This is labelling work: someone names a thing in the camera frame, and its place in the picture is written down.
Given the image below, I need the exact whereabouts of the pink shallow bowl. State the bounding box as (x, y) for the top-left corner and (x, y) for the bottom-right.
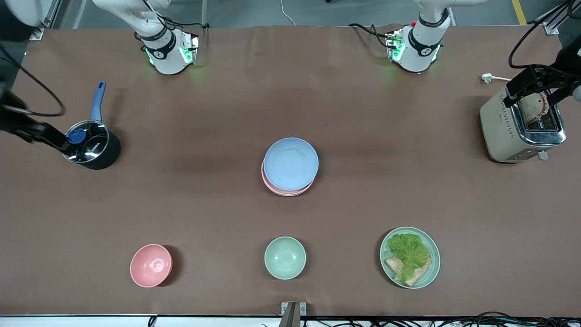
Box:
(261, 159), (315, 197)

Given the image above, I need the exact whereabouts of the blue shallow bowl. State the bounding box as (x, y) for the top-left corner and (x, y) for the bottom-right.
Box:
(263, 137), (319, 192)

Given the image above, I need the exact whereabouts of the toast slice in toaster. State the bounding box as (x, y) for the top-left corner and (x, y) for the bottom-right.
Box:
(518, 92), (550, 124)

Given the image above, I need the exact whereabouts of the beige chrome toaster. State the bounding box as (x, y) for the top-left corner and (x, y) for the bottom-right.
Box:
(480, 81), (567, 163)

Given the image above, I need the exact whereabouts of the glass lid blue knob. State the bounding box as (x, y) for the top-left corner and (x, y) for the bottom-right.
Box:
(62, 120), (110, 163)

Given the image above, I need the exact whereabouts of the small pink deep bowl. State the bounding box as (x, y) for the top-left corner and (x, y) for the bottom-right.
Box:
(130, 244), (173, 288)

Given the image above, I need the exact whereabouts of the green plate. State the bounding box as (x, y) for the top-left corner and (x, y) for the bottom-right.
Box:
(379, 227), (441, 289)

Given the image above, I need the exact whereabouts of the green lettuce leaf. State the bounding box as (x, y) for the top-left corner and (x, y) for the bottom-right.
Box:
(387, 233), (430, 282)

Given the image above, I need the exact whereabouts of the brown bread slice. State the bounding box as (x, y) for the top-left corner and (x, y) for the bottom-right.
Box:
(385, 256), (432, 287)

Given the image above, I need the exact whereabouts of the small green deep bowl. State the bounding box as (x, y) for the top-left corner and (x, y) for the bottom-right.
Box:
(264, 236), (306, 280)

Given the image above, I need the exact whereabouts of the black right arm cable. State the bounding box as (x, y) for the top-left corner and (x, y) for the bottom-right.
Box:
(0, 43), (67, 118)

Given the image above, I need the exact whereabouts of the aluminium frame profile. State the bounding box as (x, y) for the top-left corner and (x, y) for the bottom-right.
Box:
(540, 0), (581, 35)
(27, 0), (62, 40)

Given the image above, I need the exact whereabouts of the black saucepan blue handle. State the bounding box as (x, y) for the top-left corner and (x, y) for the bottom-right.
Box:
(61, 81), (122, 171)

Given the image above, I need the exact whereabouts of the black base cable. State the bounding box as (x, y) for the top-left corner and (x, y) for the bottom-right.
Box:
(348, 23), (396, 49)
(161, 17), (210, 31)

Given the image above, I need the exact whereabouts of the white floor cable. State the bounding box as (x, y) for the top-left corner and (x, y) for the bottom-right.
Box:
(279, 0), (296, 26)

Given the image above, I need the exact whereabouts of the metal table edge bracket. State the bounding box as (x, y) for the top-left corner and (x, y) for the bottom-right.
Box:
(281, 301), (307, 327)

